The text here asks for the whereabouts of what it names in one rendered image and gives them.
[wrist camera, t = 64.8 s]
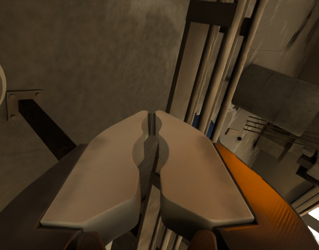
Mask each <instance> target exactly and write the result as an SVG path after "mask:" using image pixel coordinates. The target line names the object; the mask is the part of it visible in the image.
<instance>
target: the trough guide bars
mask: <svg viewBox="0 0 319 250"><path fill-rule="evenodd" d="M250 1H251V0H234V3H229V2H228V0H217V1H216V2H215V1H201V0H190V3H189V7H188V12H187V16H186V21H191V22H195V23H202V24H209V25H210V26H209V30H208V33H207V37H206V41H205V44H204V48H203V52H202V55H201V59H200V63H199V66H198V70H197V74H196V77H195V81H194V85H193V88H192V92H191V97H190V100H189V104H188V108H187V111H186V115H185V119H184V122H185V123H187V124H189V125H192V122H193V119H194V115H195V112H196V108H197V105H198V102H199V98H200V95H201V91H202V88H203V84H204V81H205V78H206V74H207V71H208V67H209V64H210V60H211V57H212V54H213V50H214V47H215V43H216V40H217V36H218V33H219V32H220V33H224V36H223V39H222V42H221V46H220V49H219V52H218V56H217V59H216V62H215V65H214V69H213V72H212V75H211V79H210V82H209V85H208V89H207V92H206V95H205V99H204V102H203V105H202V108H201V111H200V115H199V118H198V121H197V125H196V129H197V130H199V131H200V132H201V133H203V134H204V135H205V136H206V134H207V131H208V128H209V125H210V122H211V119H212V116H213V113H214V110H215V107H216V104H217V101H218V98H219V95H220V92H221V89H222V86H223V83H224V80H225V77H226V74H227V71H228V68H229V65H230V62H231V59H232V55H233V52H234V49H235V46H236V43H237V40H238V37H239V36H244V39H243V42H242V45H241V47H240V50H239V53H238V56H237V59H236V62H235V65H234V68H233V71H232V74H231V77H230V80H229V83H228V86H227V89H226V92H225V95H224V98H223V100H222V103H221V106H220V109H219V112H218V115H217V118H216V121H215V124H214V127H213V130H212V133H211V136H210V140H211V141H212V142H213V143H216V142H217V139H218V136H219V133H220V131H221V128H222V125H223V123H224V120H225V117H226V114H227V112H228V109H229V106H230V103H231V100H232V98H233V95H234V92H235V89H236V86H237V84H238V81H239V78H240V75H241V72H242V70H243V67H244V64H245V61H246V58H247V56H248V53H249V50H250V47H251V44H252V42H253V39H254V36H255V33H256V30H257V27H258V25H259V22H260V19H261V16H262V13H263V11H264V8H265V5H266V2H267V0H256V3H255V6H254V9H253V12H252V15H251V18H247V17H246V14H247V11H248V8H249V4H250ZM149 182H150V183H151V184H153V185H154V186H155V187H157V188H158V189H159V190H160V175H159V174H158V173H154V172H152V171H151V174H150V178H149ZM162 225H163V223H162V220H161V208H160V210H159V214H158V217H157V221H156V225H155V228H154V232H153V236H152V239H151V243H150V247H149V250H168V249H169V246H170V243H171V240H172V237H173V234H174V232H173V231H171V230H170V229H168V228H165V231H164V234H163V238H162V241H161V244H160V248H158V247H157V242H158V239H159V235H160V232H161V229H162ZM181 240H182V236H180V235H178V234H177V236H176V239H175V242H174V245H173V248H172V250H178V248H179V245H180V243H181Z"/></svg>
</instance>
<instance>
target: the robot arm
mask: <svg viewBox="0 0 319 250"><path fill-rule="evenodd" d="M152 123H153V136H156V138H157V139H158V140H159V159H160V160H161V161H162V162H163V164H164V166H163V167H162V168H161V171H160V206H161V220H162V223H163V224H164V226H165V227H166V228H168V229H170V230H171V231H173V232H175V233H176V234H178V235H180V236H182V237H183V238H185V239H187V240H188V241H189V242H190V245H189V247H188V249H187V250H319V242H318V240H317V239H316V237H315V236H314V234H313V233H312V231H311V230H310V228H309V227H308V226H307V224H306V223H305V222H304V220H303V219H302V218H301V216H300V215H299V214H298V213H297V211H296V210H295V209H294V208H293V207H292V206H291V204H290V203H289V202H288V201H287V200H286V199H285V198H284V197H283V196H282V195H281V194H280V193H279V192H278V191H277V190H276V189H275V188H274V187H273V186H272V185H271V184H269V183H268V182H267V181H266V180H265V179H264V178H262V177H261V176H260V175H259V174H258V173H256V172H255V171H254V170H253V169H252V168H250V167H249V166H248V165H247V164H246V163H244V162H243V161H242V160H241V159H240V158H238V157H237V156H236V155H235V154H234V153H233V152H231V151H230V150H229V149H228V148H227V147H225V146H224V145H223V144H222V143H221V142H217V143H213V142H212V141H211V140H210V139H209V138H208V137H206V136H205V135H204V134H203V133H201V132H200V131H199V130H197V129H196V128H194V127H193V126H191V125H189V124H187V123H185V122H183V121H182V120H180V119H178V118H176V117H174V116H172V115H170V114H168V113H166V112H164V111H161V110H158V111H155V112H148V111H140V112H138V113H136V114H134V115H132V116H130V117H128V118H126V119H124V120H122V121H121V122H119V123H117V124H115V125H113V126H111V127H109V128H108V129H106V130H104V131H103V132H101V133H100V134H99V135H97V136H96V137H95V138H94V139H92V140H91V141H90V142H89V143H88V144H79V145H78V146H77V147H76V148H74V149H73V150H72V151H71V152H69V153H68V154H67V155H65V156H64V157H63V158H62V159H60V160H59V161H58V162H57V163H55V164H54V165H53V166H52V167H51V168H49V169H48V170H47V171H46V172H45V173H43V174H42V175H41V176H40V177H38V178H37V179H36V180H35V181H33V182H32V183H31V184H30V185H29V186H27V187H26V188H25V189H24V190H23V191H22V192H20V193H19V194H18V195H17V196H16V197H15V198H14V199H13V200H12V201H11V202H10V203H9V204H8V205H7V206H6V207H5V208H4V209H3V210H2V211H1V212H0V250H110V249H111V245H112V241H113V240H114V239H116V238H118V237H119V236H121V235H123V234H124V233H126V232H128V231H129V230H131V229H133V228H134V227H135V226H136V225H137V223H138V221H139V213H140V204H141V193H140V179H139V169H138V168H137V167H138V165H139V164H140V163H141V161H142V160H143V159H144V141H145V140H146V139H147V138H148V136H151V129H152Z"/></svg>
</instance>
